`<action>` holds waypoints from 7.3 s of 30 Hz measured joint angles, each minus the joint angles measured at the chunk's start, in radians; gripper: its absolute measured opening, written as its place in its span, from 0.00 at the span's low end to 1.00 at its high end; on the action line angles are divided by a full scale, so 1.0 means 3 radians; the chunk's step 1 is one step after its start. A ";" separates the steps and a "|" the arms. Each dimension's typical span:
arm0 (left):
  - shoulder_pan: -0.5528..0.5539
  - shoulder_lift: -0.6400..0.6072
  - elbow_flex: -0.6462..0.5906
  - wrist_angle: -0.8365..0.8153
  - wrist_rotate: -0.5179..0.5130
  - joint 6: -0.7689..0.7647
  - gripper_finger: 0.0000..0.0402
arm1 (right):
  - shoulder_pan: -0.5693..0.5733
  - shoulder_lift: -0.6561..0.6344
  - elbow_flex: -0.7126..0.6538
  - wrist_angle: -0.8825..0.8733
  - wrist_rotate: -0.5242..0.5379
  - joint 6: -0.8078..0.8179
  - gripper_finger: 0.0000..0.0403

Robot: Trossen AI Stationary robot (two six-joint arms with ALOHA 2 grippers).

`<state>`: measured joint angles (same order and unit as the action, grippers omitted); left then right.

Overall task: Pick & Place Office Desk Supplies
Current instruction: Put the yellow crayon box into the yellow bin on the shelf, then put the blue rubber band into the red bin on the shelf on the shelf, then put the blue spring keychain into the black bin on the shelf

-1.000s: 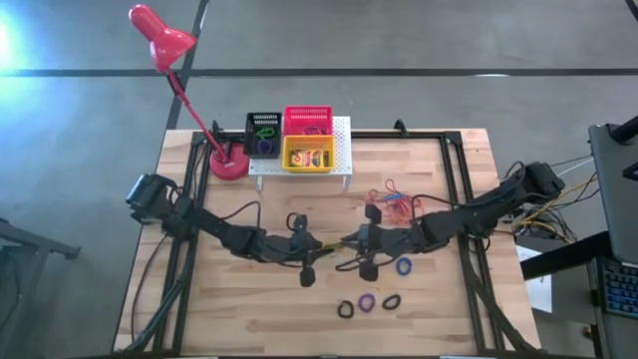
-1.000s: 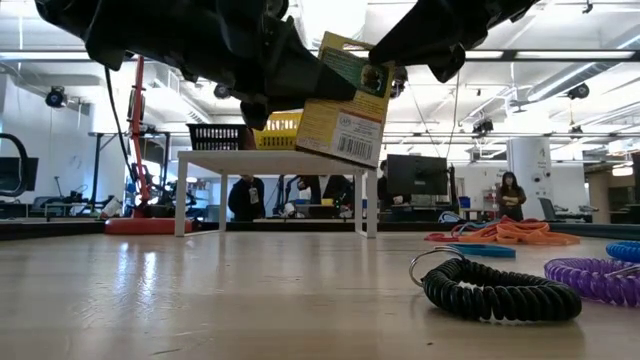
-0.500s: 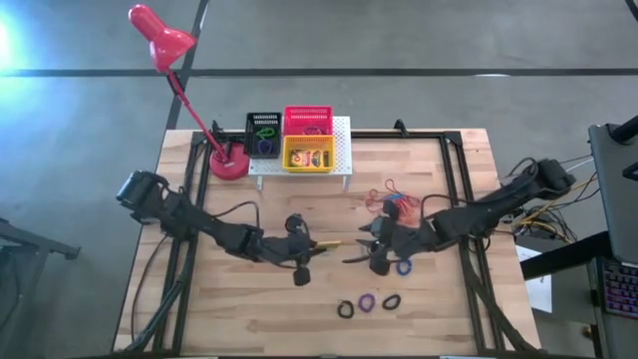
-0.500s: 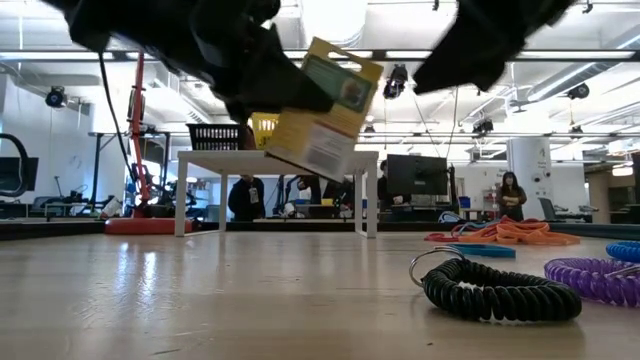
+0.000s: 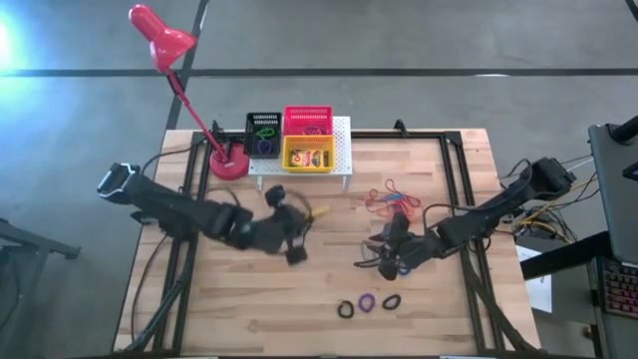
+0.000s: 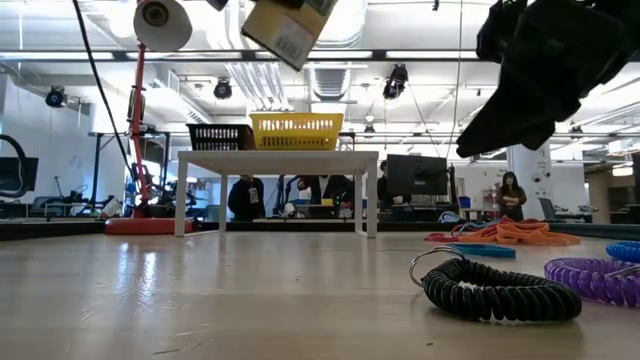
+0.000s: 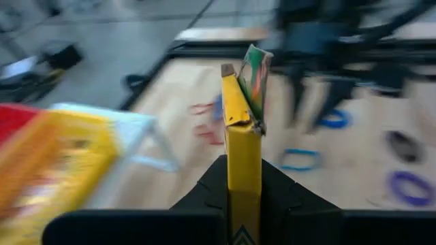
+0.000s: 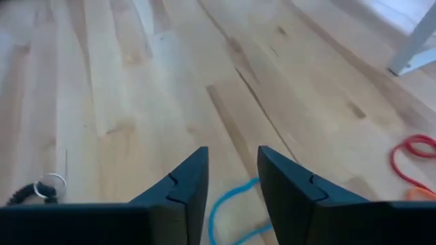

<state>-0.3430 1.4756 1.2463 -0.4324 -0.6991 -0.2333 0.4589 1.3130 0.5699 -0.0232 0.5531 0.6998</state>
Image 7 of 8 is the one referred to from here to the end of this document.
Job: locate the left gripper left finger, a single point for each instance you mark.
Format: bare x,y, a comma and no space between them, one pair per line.
136,228

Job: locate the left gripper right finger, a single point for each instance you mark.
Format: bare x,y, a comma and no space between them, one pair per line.
340,228

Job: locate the blue coil wristband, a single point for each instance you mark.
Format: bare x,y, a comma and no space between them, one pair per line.
334,126

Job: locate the blue rubber band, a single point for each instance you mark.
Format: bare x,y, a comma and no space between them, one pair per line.
218,109
299,151

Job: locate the black coil wristband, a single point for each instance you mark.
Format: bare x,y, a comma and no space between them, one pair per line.
405,146

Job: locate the crayon box with torn flap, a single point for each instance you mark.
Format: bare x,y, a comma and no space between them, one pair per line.
243,163

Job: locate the yellow plastic basket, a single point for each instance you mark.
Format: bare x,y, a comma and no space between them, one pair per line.
51,163

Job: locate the orange rubber band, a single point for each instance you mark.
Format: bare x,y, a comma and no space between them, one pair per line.
207,135

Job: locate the red rubber band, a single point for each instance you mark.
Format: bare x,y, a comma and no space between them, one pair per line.
201,108

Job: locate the red plastic basket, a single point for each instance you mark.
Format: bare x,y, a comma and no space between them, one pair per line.
13,119

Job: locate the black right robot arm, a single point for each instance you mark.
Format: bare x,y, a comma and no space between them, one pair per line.
306,37

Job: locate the white perforated riser shelf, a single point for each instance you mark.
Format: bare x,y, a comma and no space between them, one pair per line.
136,126

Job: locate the black table clamp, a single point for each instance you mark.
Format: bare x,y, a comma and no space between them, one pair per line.
136,81

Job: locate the black computer tower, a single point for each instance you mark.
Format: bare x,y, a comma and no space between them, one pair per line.
64,56

